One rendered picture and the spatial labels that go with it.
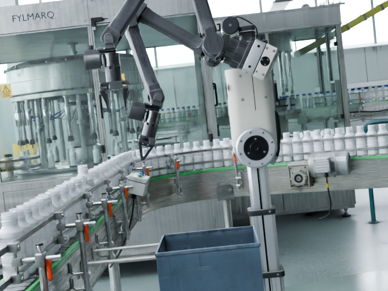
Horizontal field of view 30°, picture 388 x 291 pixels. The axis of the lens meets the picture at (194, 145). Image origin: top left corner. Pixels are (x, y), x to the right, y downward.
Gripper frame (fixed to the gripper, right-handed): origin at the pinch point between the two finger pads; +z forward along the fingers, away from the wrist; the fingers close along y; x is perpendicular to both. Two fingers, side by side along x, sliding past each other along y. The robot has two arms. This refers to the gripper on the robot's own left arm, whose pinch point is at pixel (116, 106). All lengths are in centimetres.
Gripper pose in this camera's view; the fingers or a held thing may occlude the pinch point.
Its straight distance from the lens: 267.0
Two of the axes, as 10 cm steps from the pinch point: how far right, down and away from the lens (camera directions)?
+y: 9.9, -1.0, -0.5
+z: 1.0, 9.9, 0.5
